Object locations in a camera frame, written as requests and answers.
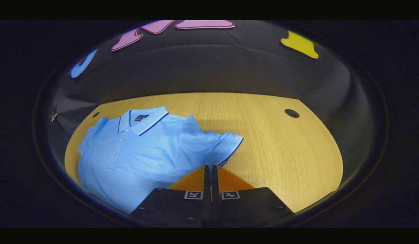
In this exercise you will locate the black backdrop cloth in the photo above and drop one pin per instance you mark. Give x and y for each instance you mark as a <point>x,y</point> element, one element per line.
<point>212,67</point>

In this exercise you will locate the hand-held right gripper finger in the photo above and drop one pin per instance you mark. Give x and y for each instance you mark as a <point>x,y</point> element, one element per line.
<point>214,183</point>
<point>206,183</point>

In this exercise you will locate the light blue T-shirt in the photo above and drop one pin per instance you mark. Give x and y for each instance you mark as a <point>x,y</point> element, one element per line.
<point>145,159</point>

